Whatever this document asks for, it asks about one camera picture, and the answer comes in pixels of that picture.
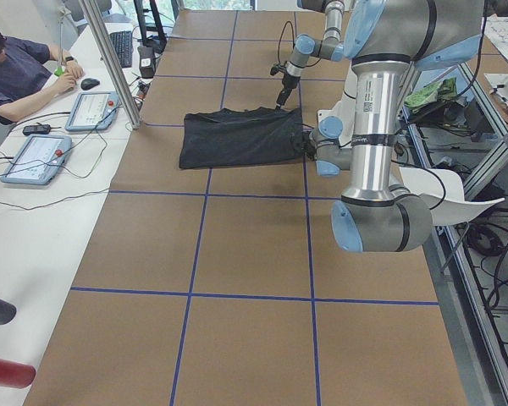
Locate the teach pendant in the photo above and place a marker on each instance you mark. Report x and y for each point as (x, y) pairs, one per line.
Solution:
(92, 110)
(38, 160)

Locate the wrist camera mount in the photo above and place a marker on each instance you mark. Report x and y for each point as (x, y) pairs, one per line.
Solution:
(278, 68)

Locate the black graphic t-shirt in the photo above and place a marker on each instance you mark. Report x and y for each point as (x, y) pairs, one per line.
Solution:
(228, 138)

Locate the far teach pendant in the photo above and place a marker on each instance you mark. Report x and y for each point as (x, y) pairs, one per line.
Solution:
(92, 110)

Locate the white plastic chair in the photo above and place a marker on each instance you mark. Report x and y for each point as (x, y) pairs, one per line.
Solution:
(442, 190)

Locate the black handheld remote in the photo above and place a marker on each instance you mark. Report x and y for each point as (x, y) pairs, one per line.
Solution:
(36, 129)

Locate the black box with label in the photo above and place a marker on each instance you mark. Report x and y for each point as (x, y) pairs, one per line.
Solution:
(147, 62)

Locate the near teach pendant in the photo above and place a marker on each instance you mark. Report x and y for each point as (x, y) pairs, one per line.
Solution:
(38, 160)

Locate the black keyboard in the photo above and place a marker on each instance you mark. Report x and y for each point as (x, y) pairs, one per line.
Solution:
(122, 45)

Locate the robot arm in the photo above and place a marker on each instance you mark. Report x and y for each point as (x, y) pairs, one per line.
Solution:
(382, 40)
(330, 47)

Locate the red bottle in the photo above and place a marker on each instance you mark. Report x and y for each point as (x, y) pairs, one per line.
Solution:
(16, 375)

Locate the black computer mouse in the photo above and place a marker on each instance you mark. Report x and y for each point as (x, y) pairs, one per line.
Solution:
(89, 83)

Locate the green bag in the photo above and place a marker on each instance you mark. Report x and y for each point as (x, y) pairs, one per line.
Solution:
(440, 91)

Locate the aluminium frame post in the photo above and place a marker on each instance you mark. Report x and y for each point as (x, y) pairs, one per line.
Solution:
(93, 16)

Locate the seated person in blue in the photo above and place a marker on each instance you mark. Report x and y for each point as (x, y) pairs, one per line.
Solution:
(31, 75)

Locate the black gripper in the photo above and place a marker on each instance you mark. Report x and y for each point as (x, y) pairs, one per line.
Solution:
(301, 143)
(286, 82)

